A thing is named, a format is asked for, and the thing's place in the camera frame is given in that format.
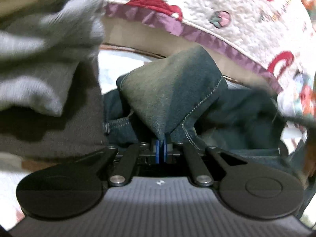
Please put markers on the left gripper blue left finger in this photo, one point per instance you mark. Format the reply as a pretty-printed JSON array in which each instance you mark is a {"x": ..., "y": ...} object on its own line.
[{"x": 156, "y": 151}]

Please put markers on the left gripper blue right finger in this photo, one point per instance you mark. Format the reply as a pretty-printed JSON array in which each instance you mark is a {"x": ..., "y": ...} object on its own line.
[{"x": 167, "y": 149}]

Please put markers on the dark blue denim jeans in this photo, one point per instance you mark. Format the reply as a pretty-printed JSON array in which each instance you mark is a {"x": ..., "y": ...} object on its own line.
[{"x": 185, "y": 97}]

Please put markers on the grey and dark clothes pile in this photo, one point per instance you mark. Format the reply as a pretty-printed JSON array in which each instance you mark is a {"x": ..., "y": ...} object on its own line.
[{"x": 51, "y": 104}]

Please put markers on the white red quilted bedspread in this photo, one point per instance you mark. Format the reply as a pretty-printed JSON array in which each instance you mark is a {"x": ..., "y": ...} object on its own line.
[{"x": 274, "y": 39}]

